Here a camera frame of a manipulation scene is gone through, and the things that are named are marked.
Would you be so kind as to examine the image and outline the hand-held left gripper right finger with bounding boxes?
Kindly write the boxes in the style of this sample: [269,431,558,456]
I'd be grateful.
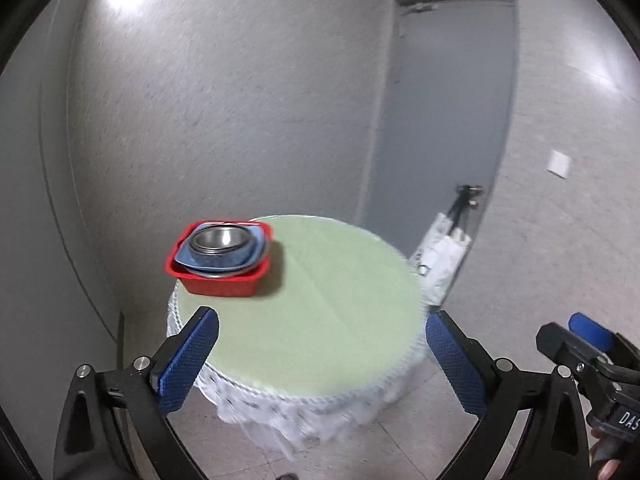
[424,309,591,480]

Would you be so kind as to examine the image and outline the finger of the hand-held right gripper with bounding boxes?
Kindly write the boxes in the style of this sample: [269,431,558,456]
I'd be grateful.
[536,323,608,391]
[569,312,640,366]

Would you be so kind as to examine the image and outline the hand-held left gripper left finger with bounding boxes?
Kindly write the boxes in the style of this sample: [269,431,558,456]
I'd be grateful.
[52,305,221,480]

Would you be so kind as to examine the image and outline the red plastic basket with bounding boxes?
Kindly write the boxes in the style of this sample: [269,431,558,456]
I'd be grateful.
[166,220,274,297]

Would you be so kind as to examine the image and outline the large steel bowl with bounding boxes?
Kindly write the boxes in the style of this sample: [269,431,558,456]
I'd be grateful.
[186,264,252,279]

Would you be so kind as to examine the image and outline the blue square plate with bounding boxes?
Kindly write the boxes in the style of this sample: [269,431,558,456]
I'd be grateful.
[175,222,266,274]

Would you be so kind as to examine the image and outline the medium steel bowl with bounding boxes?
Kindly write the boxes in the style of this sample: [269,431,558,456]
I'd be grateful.
[189,225,254,257]
[195,226,248,253]

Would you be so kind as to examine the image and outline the small steel bowl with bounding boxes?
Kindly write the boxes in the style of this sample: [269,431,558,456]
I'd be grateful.
[202,229,242,250]

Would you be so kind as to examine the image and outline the person's right hand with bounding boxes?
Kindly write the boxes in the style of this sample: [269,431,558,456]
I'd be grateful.
[590,427,626,480]

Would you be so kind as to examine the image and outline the green lace-trimmed tablecloth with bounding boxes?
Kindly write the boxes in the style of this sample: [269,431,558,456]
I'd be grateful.
[167,215,431,456]

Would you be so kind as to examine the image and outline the grey door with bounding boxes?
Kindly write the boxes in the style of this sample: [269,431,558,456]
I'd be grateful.
[362,0,518,306]

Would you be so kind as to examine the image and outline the white wall switch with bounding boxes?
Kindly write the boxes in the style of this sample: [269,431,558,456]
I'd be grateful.
[547,150,572,178]

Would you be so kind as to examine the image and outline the metal door handle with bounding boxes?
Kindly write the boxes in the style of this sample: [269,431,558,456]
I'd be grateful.
[457,185,484,208]

